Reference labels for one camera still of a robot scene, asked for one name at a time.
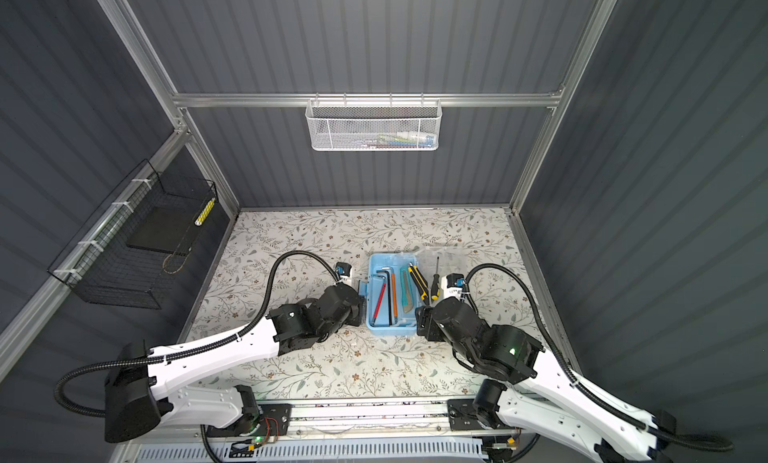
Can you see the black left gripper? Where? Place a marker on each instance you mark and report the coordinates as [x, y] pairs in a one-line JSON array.
[[358, 313]]

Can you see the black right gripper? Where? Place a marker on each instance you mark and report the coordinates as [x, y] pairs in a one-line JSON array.
[[424, 318]]

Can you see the orange handled screwdriver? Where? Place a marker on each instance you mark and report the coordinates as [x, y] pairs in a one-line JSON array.
[[435, 283]]

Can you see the red handled hex key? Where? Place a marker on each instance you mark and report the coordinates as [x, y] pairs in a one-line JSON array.
[[383, 275]]

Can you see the yellow black utility knife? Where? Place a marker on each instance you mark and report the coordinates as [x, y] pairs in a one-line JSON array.
[[420, 282]]

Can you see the light blue plastic tool box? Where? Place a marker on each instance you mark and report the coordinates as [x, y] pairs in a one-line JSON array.
[[406, 323]]

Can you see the teal utility knife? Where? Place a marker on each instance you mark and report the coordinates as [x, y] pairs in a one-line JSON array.
[[408, 298]]

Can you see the orange handled hex key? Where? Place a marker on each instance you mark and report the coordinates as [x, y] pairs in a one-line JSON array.
[[393, 296]]

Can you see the clear tool box lid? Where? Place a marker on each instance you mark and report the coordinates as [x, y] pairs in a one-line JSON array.
[[451, 260]]

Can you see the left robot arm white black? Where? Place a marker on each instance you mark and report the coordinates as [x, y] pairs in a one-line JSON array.
[[139, 399]]

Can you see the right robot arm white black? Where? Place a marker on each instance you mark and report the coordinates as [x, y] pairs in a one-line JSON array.
[[526, 387]]

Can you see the yellow green tube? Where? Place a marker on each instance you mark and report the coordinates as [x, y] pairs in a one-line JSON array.
[[204, 212]]

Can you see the items in white basket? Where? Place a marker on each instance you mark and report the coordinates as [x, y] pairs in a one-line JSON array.
[[405, 139]]

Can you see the black pad in basket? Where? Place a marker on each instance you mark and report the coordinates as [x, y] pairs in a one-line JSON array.
[[165, 230]]

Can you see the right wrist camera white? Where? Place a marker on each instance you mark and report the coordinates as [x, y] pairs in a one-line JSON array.
[[452, 285]]

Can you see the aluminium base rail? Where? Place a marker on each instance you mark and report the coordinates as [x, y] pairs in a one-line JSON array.
[[370, 418]]

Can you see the white wire mesh basket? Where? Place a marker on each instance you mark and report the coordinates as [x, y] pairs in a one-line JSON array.
[[335, 128]]

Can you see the black wire mesh basket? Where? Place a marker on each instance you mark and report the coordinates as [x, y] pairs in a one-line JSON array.
[[131, 256]]

